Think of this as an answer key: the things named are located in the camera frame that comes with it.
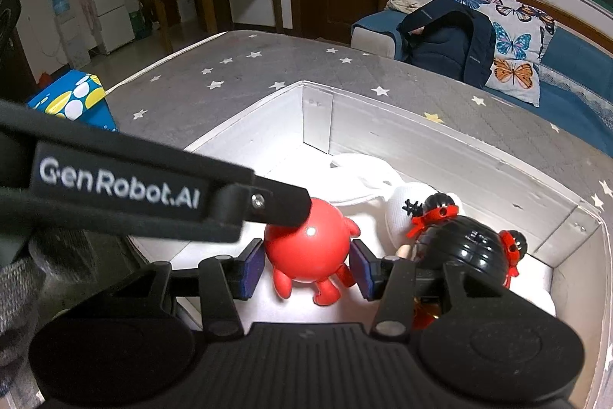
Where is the black-haired doll figurine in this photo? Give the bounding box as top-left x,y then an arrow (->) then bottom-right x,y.
395,192 -> 528,330

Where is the blue sofa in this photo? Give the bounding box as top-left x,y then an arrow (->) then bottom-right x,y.
351,9 -> 613,151

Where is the person's left hand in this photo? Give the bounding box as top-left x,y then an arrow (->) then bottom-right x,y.
0,229 -> 144,395

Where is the beige cloth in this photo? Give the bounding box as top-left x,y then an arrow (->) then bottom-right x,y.
385,0 -> 425,13

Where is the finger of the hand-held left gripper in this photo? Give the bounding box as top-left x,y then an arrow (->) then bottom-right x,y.
0,100 -> 313,243

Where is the red round toy figure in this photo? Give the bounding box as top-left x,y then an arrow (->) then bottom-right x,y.
263,197 -> 362,307

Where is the water dispenser with bottle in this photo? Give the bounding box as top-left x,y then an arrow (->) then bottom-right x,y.
50,0 -> 92,69

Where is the grey cardboard box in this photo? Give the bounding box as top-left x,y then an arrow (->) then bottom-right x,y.
129,79 -> 606,409

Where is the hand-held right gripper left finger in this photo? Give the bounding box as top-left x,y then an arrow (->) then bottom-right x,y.
98,238 -> 266,340

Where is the blue dotted tissue box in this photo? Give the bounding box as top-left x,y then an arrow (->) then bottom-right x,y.
26,70 -> 118,133

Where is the dark navy backpack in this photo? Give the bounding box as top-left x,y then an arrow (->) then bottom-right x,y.
397,0 -> 496,85

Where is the butterfly print pillow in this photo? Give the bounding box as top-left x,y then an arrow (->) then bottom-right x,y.
435,0 -> 557,107

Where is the white plush toy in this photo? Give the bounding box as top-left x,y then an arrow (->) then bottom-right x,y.
330,153 -> 465,254

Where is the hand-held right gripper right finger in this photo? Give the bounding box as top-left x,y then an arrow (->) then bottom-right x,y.
349,239 -> 484,339

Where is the white refrigerator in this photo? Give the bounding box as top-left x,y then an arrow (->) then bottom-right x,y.
79,0 -> 136,55

